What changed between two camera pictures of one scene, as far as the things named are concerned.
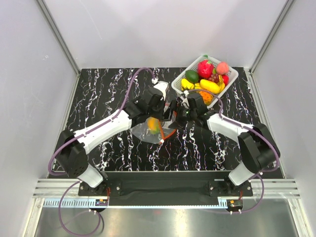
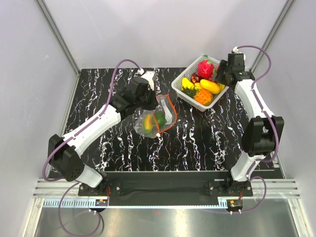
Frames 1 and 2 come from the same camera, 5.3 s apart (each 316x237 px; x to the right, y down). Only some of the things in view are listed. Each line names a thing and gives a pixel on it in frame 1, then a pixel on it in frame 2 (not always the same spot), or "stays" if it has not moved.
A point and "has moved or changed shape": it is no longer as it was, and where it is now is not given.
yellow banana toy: (221, 84) stays
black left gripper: (162, 103) → (154, 102)
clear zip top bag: (153, 130) has moved or changed shape
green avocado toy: (191, 76) has moved or changed shape
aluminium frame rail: (281, 188) stays
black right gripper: (175, 106) → (221, 67)
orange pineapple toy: (207, 97) stays
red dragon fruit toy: (205, 69) stays
